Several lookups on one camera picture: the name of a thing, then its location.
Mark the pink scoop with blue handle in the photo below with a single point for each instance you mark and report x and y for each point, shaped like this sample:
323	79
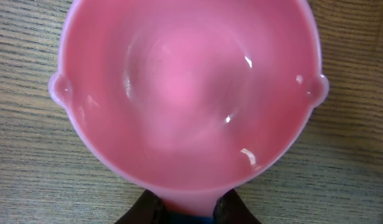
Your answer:
189	99

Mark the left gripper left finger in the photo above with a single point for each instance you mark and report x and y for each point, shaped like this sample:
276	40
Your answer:
148	209

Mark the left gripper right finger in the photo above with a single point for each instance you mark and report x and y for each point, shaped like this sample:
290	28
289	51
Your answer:
230	209

